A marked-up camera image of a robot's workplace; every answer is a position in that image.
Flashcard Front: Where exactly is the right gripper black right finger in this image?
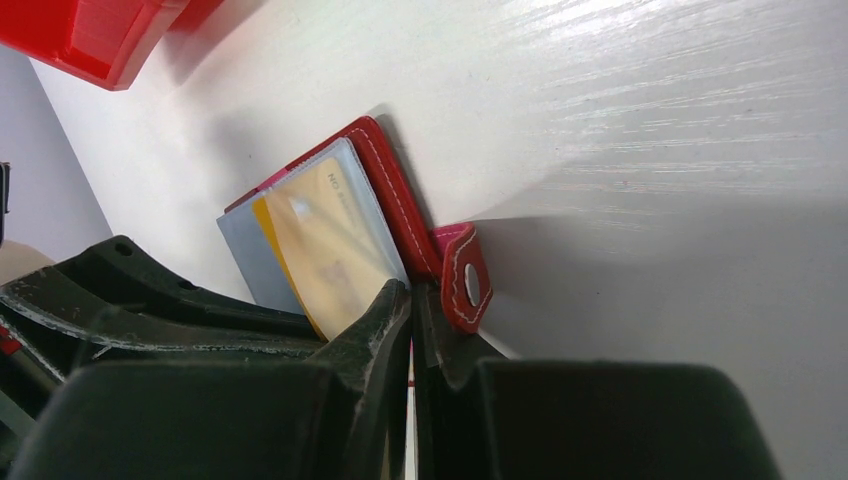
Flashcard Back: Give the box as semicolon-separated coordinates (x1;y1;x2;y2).
411;285;780;479

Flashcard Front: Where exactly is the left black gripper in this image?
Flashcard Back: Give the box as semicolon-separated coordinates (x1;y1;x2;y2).
1;236;325;398

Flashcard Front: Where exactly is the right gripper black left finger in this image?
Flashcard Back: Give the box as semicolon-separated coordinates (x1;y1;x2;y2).
10;280;410;479

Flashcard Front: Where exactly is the red leather card holder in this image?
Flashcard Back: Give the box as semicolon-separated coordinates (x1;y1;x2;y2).
217;116;493;335

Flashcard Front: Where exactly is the left red plastic bin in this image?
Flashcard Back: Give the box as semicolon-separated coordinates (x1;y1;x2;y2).
1;0;221;91

